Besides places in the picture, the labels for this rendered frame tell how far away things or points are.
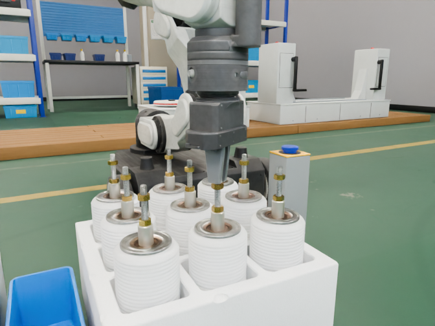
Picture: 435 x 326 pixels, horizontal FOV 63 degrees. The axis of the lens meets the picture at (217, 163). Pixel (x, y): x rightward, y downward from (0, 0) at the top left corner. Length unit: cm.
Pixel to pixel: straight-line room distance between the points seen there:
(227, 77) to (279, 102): 285
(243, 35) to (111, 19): 629
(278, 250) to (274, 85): 279
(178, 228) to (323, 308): 29
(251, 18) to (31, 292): 64
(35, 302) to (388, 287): 78
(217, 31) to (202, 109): 11
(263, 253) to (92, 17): 624
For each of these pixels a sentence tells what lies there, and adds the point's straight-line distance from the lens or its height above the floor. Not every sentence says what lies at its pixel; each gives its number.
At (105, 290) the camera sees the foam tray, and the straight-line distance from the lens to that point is 58.
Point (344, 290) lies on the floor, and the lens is 94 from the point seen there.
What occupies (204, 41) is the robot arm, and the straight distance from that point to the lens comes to 49.
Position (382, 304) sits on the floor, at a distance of 92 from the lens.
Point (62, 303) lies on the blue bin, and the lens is 83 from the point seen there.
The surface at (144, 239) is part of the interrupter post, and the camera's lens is 53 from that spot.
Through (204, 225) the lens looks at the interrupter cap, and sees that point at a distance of 59.
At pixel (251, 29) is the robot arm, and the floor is 55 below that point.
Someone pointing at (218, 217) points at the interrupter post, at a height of 28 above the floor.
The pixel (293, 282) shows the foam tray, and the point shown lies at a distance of 61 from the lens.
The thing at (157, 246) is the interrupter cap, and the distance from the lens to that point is 52.
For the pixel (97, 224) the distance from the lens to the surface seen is 75.
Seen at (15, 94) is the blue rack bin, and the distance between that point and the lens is 522.
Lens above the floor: 49
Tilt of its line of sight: 13 degrees down
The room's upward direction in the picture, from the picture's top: straight up
